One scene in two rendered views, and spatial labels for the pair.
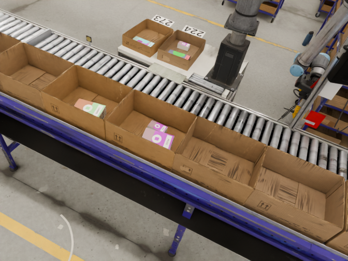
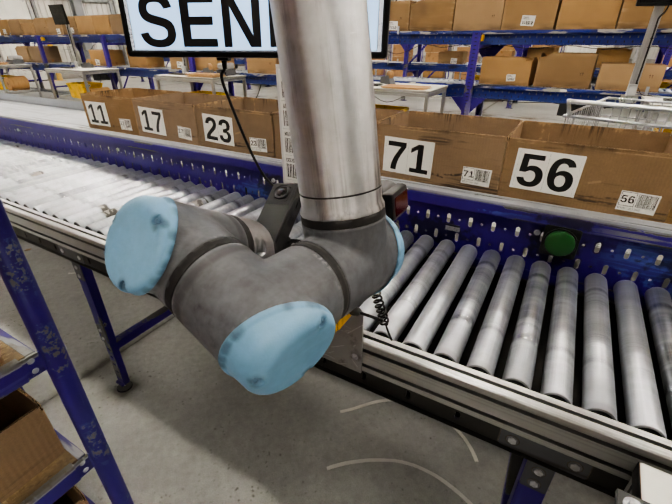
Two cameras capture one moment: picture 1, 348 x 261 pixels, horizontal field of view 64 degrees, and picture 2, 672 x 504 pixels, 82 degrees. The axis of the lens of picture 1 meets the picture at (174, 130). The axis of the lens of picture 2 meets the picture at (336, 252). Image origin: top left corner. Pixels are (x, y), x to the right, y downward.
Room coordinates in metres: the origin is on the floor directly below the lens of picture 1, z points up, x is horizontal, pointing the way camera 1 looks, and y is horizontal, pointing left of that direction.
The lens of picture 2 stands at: (2.11, -0.68, 1.28)
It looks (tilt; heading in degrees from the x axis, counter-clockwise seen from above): 29 degrees down; 194
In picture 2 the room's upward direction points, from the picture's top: straight up
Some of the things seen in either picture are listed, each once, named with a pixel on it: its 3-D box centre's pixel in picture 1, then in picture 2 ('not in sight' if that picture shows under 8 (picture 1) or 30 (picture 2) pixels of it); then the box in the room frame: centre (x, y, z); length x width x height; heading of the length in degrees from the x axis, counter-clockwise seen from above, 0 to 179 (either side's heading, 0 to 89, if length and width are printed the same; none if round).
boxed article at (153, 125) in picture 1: (157, 128); not in sight; (1.06, 0.09, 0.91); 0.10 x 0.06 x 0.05; 73
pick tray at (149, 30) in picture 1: (148, 37); not in sight; (2.18, 0.38, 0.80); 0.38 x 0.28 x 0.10; 160
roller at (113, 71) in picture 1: (104, 78); not in sight; (1.61, 0.58, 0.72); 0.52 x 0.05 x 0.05; 164
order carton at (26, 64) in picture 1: (33, 75); not in sight; (1.22, 0.88, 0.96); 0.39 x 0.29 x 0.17; 74
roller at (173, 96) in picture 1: (167, 105); not in sight; (1.46, 0.08, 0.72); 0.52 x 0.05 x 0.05; 164
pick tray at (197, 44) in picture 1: (182, 49); not in sight; (2.10, 0.07, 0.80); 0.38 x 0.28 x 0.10; 164
